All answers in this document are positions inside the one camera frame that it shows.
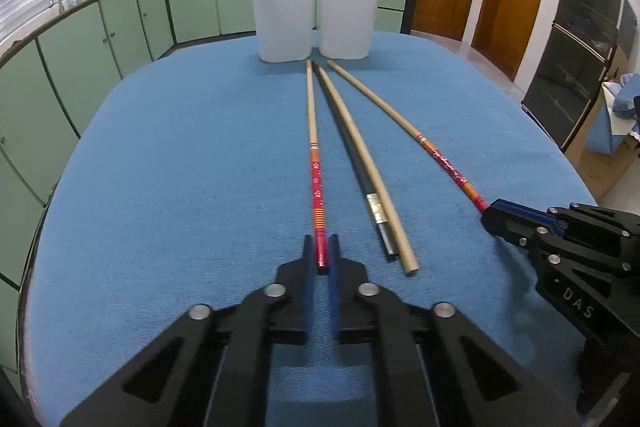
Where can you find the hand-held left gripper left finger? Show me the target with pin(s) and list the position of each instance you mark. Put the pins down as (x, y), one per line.
(311, 307)

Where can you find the green base cabinets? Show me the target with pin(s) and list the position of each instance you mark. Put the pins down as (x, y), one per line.
(50, 82)

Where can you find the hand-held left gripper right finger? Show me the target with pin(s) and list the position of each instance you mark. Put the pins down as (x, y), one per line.
(334, 307)

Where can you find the blue tablecloth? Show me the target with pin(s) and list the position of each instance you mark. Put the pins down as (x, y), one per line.
(175, 182)

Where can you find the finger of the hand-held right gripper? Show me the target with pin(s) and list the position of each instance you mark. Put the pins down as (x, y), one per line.
(550, 222)
(510, 227)

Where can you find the red patterned chopstick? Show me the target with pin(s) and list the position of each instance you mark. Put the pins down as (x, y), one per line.
(316, 177)
(400, 122)

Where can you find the black chopstick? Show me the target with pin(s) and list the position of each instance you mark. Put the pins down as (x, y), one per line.
(352, 152)

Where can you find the blue cloth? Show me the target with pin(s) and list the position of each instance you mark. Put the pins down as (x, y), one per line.
(602, 137)

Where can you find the plain wooden chopstick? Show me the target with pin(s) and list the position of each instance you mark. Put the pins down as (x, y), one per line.
(400, 242)

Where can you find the black glass-door cabinet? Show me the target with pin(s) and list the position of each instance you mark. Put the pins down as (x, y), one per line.
(570, 72)

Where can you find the white two-compartment utensil holder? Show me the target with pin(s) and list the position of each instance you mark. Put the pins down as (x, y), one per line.
(285, 17)

